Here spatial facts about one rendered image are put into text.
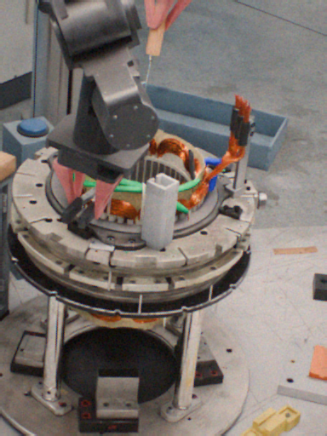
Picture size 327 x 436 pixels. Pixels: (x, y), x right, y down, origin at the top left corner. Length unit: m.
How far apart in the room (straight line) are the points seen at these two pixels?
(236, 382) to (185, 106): 0.47
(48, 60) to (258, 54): 2.79
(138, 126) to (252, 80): 3.27
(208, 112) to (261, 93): 2.48
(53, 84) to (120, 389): 0.59
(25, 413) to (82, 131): 0.49
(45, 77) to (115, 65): 0.75
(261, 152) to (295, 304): 0.29
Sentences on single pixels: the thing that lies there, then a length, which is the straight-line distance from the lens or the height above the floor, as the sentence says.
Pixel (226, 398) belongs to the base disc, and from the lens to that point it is 1.63.
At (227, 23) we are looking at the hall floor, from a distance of 4.87.
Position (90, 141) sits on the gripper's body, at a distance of 1.23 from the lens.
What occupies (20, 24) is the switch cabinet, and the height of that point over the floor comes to 0.31.
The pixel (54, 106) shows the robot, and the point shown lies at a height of 0.99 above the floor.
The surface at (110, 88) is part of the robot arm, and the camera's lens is 1.12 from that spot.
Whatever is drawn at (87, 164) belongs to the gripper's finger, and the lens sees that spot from 1.23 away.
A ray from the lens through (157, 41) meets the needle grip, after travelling 1.38.
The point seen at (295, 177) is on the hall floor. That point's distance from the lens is 3.78.
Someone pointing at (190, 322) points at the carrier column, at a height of 0.96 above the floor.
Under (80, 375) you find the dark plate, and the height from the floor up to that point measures 0.78.
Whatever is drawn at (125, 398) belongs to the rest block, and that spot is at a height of 0.84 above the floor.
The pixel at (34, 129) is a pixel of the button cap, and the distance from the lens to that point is 1.72.
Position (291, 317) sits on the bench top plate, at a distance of 1.83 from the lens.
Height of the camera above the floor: 1.87
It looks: 33 degrees down
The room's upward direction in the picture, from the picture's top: 6 degrees clockwise
